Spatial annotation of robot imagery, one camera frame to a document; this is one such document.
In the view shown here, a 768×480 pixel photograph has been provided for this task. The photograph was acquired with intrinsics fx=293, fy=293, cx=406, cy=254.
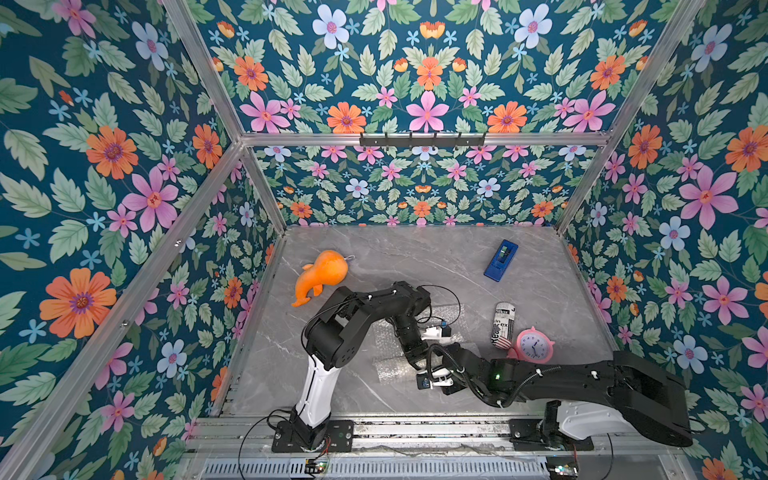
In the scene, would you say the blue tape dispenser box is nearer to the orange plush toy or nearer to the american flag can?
the american flag can

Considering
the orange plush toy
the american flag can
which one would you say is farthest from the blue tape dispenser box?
the orange plush toy

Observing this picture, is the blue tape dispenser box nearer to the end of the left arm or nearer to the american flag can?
the american flag can

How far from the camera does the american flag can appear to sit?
2.90 ft
